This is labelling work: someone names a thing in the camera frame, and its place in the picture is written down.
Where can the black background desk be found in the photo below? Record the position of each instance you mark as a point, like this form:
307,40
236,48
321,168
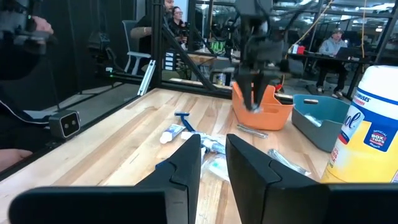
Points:
311,55

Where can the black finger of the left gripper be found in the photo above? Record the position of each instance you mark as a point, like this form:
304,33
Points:
247,93
262,88

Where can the black aluminium rig frame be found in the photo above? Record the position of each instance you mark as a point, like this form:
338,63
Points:
155,46

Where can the grey table-level camera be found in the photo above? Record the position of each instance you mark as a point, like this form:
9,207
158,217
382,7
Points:
65,124

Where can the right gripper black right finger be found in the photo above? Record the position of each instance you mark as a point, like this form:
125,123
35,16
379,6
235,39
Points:
295,205

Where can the black laptop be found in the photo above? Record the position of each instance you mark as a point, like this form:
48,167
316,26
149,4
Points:
346,53

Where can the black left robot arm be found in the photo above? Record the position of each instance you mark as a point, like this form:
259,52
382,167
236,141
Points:
252,18

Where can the person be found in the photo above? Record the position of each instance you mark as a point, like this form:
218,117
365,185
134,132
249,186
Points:
9,77
178,18
331,46
146,31

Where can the clear silver toiletry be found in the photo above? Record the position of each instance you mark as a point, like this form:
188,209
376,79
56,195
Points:
252,131
286,161
255,108

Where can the silver aluminium extrusion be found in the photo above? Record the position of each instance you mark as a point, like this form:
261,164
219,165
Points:
146,77

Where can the red box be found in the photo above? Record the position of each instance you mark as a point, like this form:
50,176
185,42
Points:
300,49

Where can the yellow Lysol wipes canister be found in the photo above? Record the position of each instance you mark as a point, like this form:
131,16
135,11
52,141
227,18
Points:
367,124

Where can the orange plastic bin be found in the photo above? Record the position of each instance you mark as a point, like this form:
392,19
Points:
267,119

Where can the teal plastic bin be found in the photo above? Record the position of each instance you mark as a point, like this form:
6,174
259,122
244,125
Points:
323,137

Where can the grey office chair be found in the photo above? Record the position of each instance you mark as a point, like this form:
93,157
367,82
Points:
136,56

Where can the grey hand-held controller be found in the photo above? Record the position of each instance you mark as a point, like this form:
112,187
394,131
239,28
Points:
18,28

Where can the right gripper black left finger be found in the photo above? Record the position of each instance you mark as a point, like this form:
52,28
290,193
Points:
124,205

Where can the clear teal toothbrush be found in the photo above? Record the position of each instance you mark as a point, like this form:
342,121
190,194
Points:
312,119
217,168

